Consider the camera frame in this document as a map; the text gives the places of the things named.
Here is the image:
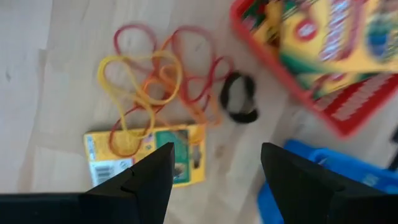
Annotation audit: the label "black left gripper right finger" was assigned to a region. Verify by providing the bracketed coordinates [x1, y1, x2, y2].
[261, 142, 345, 224]

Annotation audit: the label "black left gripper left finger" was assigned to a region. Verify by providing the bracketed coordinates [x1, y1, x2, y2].
[81, 142, 175, 224]

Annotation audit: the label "small yellow green crayon box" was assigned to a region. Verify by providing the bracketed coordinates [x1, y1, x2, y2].
[83, 123, 207, 188]

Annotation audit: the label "blue plastic basket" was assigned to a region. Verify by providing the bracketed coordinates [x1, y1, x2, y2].
[257, 139, 398, 224]

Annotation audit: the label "red plastic basket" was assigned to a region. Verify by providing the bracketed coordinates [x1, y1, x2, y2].
[229, 0, 398, 139]

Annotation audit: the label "dark red rubber band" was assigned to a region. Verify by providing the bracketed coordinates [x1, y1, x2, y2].
[113, 23, 159, 65]

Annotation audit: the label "black loop band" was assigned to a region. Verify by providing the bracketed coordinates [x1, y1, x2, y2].
[220, 72, 259, 124]

